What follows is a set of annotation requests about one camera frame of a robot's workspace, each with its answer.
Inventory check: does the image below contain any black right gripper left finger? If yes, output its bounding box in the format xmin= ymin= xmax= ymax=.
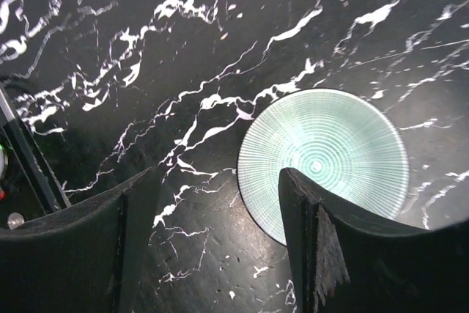
xmin=1 ymin=167 xmax=160 ymax=312

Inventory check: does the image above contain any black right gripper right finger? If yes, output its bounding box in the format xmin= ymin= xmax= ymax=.
xmin=278 ymin=168 xmax=468 ymax=312

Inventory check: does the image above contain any celadon green bowl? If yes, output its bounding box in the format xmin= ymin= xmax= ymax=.
xmin=237 ymin=89 xmax=410 ymax=244

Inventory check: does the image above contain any black marble table mat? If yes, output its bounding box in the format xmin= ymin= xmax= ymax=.
xmin=1 ymin=0 xmax=468 ymax=312

